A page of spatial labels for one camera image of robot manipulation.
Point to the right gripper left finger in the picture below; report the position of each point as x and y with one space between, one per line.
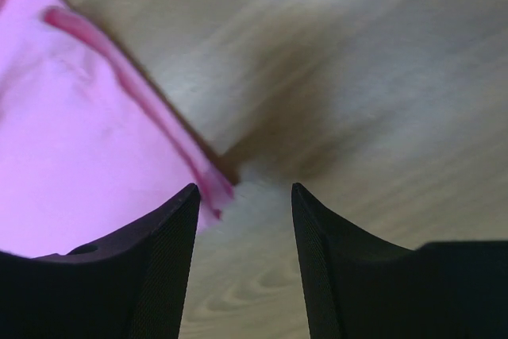
131 283

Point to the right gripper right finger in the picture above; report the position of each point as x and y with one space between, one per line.
357 285

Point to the pink t shirt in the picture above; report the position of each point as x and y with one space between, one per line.
87 146

